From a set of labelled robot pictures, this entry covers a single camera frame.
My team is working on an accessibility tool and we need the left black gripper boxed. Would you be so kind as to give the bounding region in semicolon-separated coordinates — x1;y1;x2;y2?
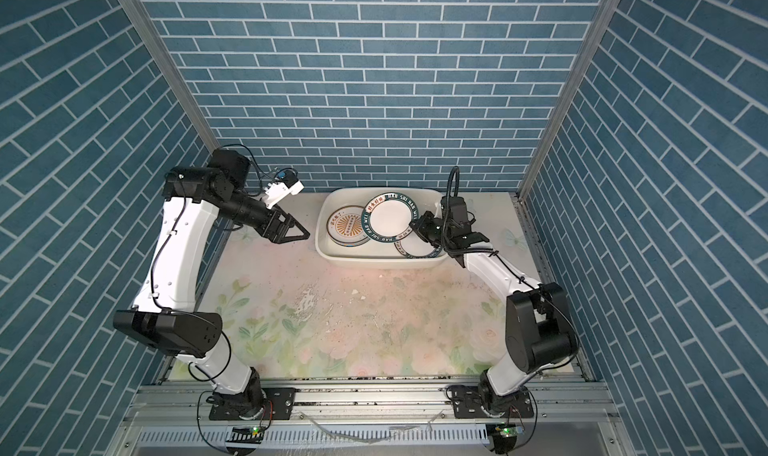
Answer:
218;195;311;244

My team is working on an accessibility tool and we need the green rim text plate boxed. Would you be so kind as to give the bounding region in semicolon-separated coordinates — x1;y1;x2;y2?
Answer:
361;192;419;243
394;233;442;259

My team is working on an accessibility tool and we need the orange sunburst plate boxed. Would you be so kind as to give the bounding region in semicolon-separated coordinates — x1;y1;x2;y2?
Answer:
329;234;370;247
326;205;369;238

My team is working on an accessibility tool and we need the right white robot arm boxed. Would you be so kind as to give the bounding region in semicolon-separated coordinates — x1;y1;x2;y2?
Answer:
410;212;579;417

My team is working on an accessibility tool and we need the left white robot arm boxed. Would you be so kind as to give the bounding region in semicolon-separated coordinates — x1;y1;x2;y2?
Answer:
113;162;310;420

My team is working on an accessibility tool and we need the white plastic bin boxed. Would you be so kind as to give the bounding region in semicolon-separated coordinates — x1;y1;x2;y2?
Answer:
315;188;448;270

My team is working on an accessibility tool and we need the left green circuit board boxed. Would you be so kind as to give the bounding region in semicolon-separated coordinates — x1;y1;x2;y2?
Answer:
227;427;265;446

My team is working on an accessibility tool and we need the green circuit board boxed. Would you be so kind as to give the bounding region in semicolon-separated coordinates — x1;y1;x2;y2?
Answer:
487;424;524;445
227;427;265;446

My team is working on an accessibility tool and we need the right green circuit board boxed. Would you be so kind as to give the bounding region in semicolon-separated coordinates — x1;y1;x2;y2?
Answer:
487;424;524;445

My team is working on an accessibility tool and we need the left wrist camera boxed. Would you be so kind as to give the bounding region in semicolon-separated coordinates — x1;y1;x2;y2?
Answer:
261;168;304;209

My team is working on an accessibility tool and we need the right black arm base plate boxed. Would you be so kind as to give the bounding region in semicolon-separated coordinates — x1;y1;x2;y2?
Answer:
444;385;535;419

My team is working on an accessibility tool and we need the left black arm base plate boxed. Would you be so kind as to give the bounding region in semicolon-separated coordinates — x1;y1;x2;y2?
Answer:
205;387;296;421

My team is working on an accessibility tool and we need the white slotted cable duct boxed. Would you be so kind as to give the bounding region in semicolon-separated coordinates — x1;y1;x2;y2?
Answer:
137;424;490;449

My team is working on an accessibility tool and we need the aluminium mounting rail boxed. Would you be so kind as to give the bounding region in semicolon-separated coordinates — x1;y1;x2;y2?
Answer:
122;376;619;427

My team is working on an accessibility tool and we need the left aluminium corner post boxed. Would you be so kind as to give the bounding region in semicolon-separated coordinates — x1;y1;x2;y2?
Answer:
117;0;220;152

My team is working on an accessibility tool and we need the aluminium corner post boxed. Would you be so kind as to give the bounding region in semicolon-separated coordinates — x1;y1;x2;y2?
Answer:
117;0;220;152
517;0;620;201

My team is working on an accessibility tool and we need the right aluminium corner post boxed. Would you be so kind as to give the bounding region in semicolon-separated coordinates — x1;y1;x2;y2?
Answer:
517;0;620;201

